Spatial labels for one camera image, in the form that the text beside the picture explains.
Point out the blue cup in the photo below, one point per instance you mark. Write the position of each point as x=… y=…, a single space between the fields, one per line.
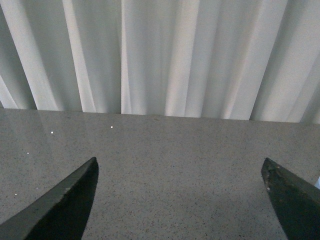
x=317 y=184

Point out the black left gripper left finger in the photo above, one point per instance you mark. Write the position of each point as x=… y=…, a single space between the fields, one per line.
x=61 y=213

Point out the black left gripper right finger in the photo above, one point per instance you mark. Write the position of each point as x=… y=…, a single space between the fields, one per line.
x=296 y=202

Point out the white pleated curtain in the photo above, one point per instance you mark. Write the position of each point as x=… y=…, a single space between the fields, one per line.
x=226 y=59

